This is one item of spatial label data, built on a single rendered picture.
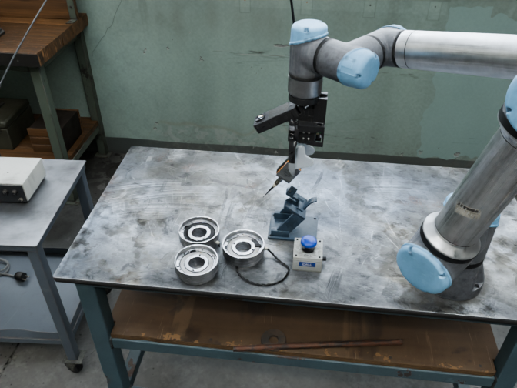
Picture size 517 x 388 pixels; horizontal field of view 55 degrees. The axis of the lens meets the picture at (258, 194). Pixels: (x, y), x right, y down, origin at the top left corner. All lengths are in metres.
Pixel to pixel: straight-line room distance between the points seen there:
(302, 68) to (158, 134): 2.08
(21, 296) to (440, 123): 2.22
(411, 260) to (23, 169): 1.26
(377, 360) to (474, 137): 1.86
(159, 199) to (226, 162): 0.26
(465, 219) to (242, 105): 2.05
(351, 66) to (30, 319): 1.51
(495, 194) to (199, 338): 0.86
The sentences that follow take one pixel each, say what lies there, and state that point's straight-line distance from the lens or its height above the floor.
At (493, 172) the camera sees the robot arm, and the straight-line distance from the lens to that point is 0.89.
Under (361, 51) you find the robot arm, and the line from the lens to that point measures 1.00.
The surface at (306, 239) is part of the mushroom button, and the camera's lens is 1.20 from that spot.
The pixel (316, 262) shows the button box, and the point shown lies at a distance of 1.21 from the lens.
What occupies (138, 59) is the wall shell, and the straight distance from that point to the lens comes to 2.88.
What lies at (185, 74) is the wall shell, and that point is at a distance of 2.83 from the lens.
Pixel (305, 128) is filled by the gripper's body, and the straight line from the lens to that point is 1.12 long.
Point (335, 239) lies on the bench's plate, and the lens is 1.32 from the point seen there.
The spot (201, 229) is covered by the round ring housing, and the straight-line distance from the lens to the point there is 1.31.
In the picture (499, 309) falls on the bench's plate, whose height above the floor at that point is 0.80.
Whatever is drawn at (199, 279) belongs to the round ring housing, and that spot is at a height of 0.83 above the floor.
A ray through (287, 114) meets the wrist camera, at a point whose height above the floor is 1.15.
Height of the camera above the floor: 1.69
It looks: 37 degrees down
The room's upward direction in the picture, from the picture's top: straight up
